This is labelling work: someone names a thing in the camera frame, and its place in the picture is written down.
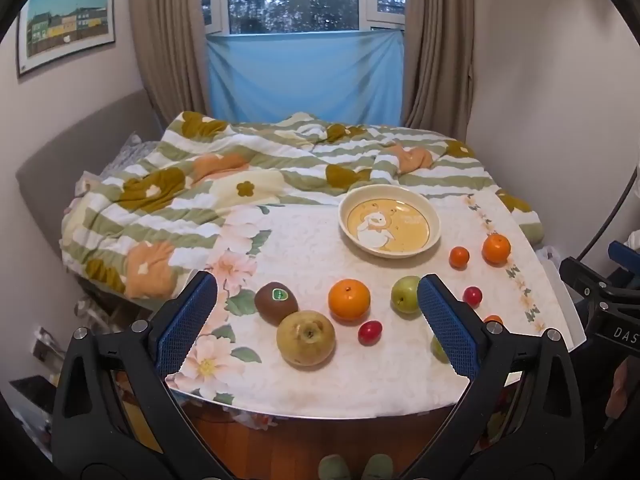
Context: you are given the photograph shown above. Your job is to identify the brown kiwi with sticker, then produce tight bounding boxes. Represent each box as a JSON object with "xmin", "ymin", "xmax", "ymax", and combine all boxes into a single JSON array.
[{"xmin": 254, "ymin": 282, "xmax": 299, "ymax": 326}]

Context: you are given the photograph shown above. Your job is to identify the striped flower blanket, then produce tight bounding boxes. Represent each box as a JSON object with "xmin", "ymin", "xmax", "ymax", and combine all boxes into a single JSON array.
[{"xmin": 60, "ymin": 110, "xmax": 546, "ymax": 301}]

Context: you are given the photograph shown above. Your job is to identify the person's foot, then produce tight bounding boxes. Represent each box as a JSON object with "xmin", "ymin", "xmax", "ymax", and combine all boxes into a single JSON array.
[
  {"xmin": 318, "ymin": 454, "xmax": 351, "ymax": 480},
  {"xmin": 362, "ymin": 454, "xmax": 394, "ymax": 480}
]

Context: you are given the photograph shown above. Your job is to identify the white plastic bag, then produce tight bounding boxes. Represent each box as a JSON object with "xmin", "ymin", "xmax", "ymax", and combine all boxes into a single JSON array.
[{"xmin": 537, "ymin": 246, "xmax": 563, "ymax": 272}]

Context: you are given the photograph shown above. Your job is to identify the person's right foot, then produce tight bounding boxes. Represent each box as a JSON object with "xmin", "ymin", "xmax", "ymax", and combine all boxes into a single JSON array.
[{"xmin": 362, "ymin": 454, "xmax": 394, "ymax": 480}]

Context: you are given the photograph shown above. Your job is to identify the brown-yellow pear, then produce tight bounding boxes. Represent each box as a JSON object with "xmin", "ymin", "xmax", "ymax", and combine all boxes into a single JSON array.
[{"xmin": 276, "ymin": 310, "xmax": 337, "ymax": 368}]

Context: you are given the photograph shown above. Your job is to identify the blue cloth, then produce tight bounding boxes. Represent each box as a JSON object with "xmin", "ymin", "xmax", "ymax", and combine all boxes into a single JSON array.
[{"xmin": 206, "ymin": 29, "xmax": 405, "ymax": 126}]

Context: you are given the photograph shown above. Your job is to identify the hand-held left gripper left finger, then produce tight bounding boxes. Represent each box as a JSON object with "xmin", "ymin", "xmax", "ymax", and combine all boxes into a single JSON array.
[{"xmin": 52, "ymin": 271, "xmax": 234, "ymax": 480}]

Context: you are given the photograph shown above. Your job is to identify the framed town picture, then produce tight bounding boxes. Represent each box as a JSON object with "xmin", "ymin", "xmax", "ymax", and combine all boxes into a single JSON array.
[{"xmin": 16, "ymin": 0, "xmax": 117, "ymax": 79}]

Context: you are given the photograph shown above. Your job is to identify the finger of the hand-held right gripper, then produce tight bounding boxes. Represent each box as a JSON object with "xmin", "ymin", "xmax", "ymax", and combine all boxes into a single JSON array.
[
  {"xmin": 607, "ymin": 240, "xmax": 640, "ymax": 274},
  {"xmin": 559, "ymin": 256, "xmax": 614, "ymax": 309}
]

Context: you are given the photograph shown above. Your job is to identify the grey floral pillow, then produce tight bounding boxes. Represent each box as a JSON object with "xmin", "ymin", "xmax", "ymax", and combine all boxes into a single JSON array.
[{"xmin": 100, "ymin": 132, "xmax": 153, "ymax": 176}]

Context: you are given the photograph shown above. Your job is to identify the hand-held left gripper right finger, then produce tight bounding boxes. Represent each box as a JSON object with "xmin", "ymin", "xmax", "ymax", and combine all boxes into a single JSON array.
[{"xmin": 400, "ymin": 273, "xmax": 586, "ymax": 480}]

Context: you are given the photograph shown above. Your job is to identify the beige curtain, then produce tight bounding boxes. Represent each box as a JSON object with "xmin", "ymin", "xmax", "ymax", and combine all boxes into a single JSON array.
[
  {"xmin": 127, "ymin": 0, "xmax": 211, "ymax": 126},
  {"xmin": 402, "ymin": 0, "xmax": 476, "ymax": 141}
]

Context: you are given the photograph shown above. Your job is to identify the white table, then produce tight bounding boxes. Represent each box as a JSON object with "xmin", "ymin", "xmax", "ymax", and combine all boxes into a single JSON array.
[{"xmin": 165, "ymin": 192, "xmax": 587, "ymax": 419}]

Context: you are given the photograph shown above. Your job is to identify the person's left foot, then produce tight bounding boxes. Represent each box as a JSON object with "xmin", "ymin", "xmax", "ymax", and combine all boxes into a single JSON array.
[{"xmin": 318, "ymin": 454, "xmax": 351, "ymax": 480}]

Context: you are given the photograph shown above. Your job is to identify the grey upholstered headboard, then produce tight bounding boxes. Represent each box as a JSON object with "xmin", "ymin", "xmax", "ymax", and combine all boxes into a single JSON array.
[{"xmin": 15, "ymin": 90, "xmax": 161, "ymax": 281}]

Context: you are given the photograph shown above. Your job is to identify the black cable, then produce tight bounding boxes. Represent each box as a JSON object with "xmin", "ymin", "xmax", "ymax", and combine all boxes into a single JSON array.
[{"xmin": 580, "ymin": 157, "xmax": 640, "ymax": 263}]

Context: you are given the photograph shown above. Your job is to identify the person's right hand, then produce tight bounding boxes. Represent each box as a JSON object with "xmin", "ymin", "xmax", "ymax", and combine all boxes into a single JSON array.
[{"xmin": 605, "ymin": 359, "xmax": 633, "ymax": 419}]

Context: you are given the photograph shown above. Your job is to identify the large orange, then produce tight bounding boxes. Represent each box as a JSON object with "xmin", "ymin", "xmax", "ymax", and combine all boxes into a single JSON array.
[{"xmin": 328, "ymin": 278, "xmax": 372, "ymax": 322}]

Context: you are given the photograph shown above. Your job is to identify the cream cartoon plate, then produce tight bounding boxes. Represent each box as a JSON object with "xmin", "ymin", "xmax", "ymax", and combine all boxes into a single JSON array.
[{"xmin": 338, "ymin": 184, "xmax": 441, "ymax": 259}]

